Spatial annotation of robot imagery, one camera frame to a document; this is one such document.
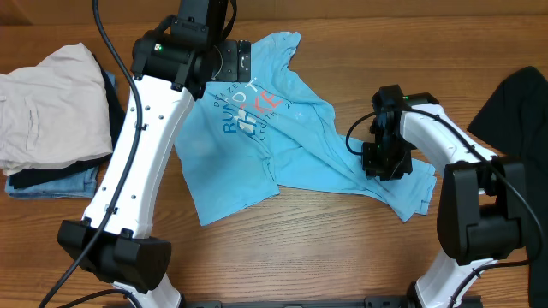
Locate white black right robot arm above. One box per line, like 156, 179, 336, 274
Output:
360, 85, 545, 308

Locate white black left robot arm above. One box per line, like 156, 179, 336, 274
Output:
57, 0, 251, 307

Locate black folded garment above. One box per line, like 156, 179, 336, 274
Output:
8, 59, 128, 191

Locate black garment at right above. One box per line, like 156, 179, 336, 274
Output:
466, 65, 548, 308

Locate light blue printed t-shirt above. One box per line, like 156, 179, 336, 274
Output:
175, 32, 436, 225

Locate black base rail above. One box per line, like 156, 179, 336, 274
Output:
179, 294, 485, 308

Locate blue folded jeans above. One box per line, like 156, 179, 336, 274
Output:
5, 70, 125, 199

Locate beige folded garment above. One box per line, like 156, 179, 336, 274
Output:
0, 42, 114, 177

